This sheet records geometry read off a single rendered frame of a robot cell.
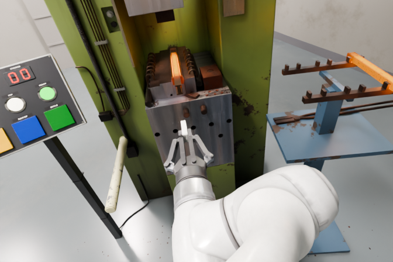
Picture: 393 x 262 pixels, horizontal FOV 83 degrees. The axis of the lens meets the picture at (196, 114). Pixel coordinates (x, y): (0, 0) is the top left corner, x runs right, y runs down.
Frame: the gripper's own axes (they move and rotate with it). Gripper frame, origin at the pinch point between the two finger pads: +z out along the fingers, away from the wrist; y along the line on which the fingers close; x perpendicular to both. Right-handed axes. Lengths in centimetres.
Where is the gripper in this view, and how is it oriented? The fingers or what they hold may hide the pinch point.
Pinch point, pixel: (184, 131)
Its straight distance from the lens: 66.7
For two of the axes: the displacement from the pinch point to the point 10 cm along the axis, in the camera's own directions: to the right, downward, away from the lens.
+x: -1.3, -8.0, -5.9
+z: -1.4, -5.7, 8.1
